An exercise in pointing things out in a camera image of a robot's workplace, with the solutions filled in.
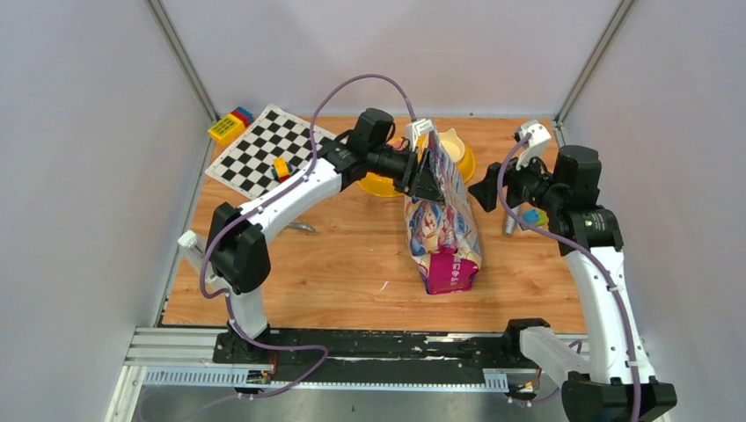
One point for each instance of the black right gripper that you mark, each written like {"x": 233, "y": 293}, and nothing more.
{"x": 486, "y": 190}

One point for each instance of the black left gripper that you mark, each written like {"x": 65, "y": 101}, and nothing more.
{"x": 423, "y": 185}

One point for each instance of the colourful pet food bag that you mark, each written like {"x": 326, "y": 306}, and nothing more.
{"x": 443, "y": 239}

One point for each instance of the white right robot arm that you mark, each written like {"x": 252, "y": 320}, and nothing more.
{"x": 614, "y": 381}

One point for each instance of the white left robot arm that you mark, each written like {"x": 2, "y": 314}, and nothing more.
{"x": 237, "y": 246}

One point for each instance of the silver microphone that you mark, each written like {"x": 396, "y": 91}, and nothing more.
{"x": 510, "y": 223}

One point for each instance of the cream cat-shaped bowl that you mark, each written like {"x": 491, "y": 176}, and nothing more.
{"x": 453, "y": 145}

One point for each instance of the pink cat-shaped bowl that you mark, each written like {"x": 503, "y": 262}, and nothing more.
{"x": 399, "y": 143}

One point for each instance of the yellow double bowl tray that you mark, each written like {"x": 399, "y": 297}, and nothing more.
{"x": 383, "y": 187}

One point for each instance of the green blue toy block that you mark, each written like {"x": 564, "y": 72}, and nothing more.
{"x": 534, "y": 217}

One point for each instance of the silver metal hook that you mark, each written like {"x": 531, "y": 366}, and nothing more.
{"x": 301, "y": 226}

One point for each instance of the small yellow blue toy block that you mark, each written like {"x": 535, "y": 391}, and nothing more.
{"x": 281, "y": 169}

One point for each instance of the black white checkerboard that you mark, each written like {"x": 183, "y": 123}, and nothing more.
{"x": 247, "y": 165}

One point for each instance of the yellow red blue toy block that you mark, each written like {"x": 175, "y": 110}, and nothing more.
{"x": 231, "y": 126}

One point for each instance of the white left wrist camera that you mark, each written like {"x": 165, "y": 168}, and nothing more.
{"x": 418, "y": 133}

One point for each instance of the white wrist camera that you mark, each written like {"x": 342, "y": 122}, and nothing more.
{"x": 534, "y": 138}
{"x": 418, "y": 133}

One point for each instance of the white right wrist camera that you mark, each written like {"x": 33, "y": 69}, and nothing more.
{"x": 534, "y": 138}

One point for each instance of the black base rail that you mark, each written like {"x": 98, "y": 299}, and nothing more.
{"x": 383, "y": 359}

